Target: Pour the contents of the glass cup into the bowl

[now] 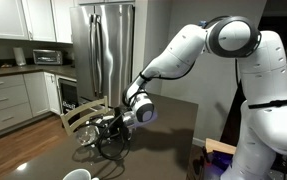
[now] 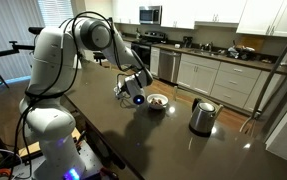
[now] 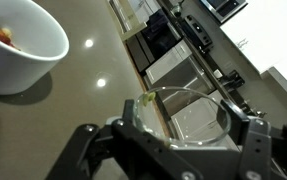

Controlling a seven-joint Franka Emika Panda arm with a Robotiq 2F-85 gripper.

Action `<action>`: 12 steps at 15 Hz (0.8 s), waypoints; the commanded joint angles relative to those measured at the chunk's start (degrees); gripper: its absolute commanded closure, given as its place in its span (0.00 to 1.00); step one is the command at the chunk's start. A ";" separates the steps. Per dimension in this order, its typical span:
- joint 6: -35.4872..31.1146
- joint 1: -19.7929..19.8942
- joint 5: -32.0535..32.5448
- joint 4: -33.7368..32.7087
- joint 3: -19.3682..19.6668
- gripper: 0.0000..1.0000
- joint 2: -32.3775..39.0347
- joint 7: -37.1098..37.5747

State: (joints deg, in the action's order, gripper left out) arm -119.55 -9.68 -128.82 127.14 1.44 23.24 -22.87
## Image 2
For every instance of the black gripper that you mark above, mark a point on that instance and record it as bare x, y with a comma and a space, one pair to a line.
128, 87

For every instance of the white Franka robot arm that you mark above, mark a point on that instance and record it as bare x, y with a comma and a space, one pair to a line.
49, 60

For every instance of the white ceramic bowl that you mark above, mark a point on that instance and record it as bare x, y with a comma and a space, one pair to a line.
157, 106

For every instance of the small white cup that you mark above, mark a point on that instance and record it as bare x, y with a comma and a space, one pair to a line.
177, 46

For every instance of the white ceramic mug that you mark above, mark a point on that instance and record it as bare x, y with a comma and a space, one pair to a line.
117, 94

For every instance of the black stool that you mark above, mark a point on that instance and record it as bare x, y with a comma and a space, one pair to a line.
100, 55

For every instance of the stainless steel dishwasher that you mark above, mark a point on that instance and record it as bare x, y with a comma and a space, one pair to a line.
169, 65

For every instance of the pale wooden chair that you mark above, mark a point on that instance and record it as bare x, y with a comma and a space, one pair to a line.
175, 93

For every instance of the white tapered object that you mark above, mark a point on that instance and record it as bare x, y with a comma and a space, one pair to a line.
77, 62

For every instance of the white lower kitchen cabinets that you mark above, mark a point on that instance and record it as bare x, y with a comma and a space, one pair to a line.
199, 75

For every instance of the white kitchen cabinets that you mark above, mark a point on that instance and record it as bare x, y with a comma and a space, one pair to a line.
266, 15
199, 75

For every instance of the black coffee maker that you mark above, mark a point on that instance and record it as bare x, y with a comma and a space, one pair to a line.
187, 41

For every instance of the stainless steel microwave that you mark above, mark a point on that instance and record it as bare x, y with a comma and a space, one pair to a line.
150, 15

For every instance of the stainless steel electric kettle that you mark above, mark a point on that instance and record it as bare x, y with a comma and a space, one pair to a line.
202, 116

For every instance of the chrome sink faucet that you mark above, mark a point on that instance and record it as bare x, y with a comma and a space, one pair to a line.
209, 46

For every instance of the dark kitchen countertop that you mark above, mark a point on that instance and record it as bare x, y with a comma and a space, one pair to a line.
216, 58

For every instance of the cluttered dish rack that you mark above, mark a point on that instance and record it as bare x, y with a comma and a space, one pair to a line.
241, 51

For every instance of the white window blinds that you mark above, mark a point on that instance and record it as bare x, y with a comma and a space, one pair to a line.
13, 20

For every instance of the wooden cutting board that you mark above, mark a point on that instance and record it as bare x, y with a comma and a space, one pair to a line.
254, 41

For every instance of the grey metal stand pole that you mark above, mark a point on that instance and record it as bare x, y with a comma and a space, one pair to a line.
276, 66

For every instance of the white upper kitchen cabinets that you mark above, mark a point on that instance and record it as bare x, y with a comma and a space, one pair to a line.
266, 15

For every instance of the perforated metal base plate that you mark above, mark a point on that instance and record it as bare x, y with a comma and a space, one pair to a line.
89, 160

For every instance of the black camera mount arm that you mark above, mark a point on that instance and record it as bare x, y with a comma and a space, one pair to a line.
3, 51

